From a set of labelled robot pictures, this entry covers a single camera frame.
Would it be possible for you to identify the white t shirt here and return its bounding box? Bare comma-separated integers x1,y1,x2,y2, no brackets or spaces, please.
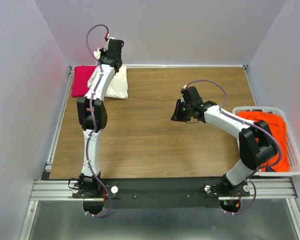
86,48,129,99

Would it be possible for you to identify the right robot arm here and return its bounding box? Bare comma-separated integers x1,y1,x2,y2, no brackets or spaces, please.
171,86,282,195

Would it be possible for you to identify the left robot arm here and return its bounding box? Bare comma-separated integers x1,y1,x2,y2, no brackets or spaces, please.
76,37,124,198

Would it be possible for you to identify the orange t shirt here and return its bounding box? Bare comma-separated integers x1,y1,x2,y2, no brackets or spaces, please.
237,110,290,172

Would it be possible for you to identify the folded pink t shirt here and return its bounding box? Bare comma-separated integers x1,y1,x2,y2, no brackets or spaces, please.
71,65,96,98

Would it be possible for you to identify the white plastic basket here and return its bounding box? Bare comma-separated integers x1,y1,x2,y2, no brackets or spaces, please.
232,106,300,178

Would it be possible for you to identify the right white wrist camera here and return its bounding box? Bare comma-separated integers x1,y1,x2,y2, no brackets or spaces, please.
180,84,190,104

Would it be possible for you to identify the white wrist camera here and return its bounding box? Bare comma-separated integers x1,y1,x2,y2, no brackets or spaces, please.
180,84,190,104
103,33,116,51

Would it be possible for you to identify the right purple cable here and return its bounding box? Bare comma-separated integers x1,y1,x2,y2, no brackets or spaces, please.
184,79,283,216

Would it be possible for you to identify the purple cable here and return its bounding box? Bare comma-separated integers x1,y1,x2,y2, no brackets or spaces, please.
84,23,113,219
184,79,283,216

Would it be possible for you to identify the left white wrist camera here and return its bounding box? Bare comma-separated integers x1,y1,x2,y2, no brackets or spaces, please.
103,33,116,51

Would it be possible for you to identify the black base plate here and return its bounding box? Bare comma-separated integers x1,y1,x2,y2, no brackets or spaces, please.
72,177,251,210

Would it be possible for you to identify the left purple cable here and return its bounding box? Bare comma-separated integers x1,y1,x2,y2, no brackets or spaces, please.
84,23,113,219

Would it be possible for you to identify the aluminium frame rail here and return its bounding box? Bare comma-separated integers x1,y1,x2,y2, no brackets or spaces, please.
19,66,75,240

